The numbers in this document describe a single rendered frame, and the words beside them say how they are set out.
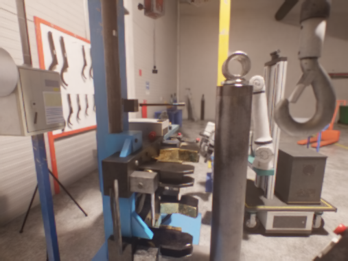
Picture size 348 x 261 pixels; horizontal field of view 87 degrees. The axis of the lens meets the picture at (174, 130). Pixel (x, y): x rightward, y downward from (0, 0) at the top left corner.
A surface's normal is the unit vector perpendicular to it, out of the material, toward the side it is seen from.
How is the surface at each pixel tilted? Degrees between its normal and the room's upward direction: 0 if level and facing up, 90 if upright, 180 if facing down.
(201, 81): 90
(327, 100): 90
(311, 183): 90
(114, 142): 90
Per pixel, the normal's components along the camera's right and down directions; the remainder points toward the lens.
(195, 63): -0.21, 0.18
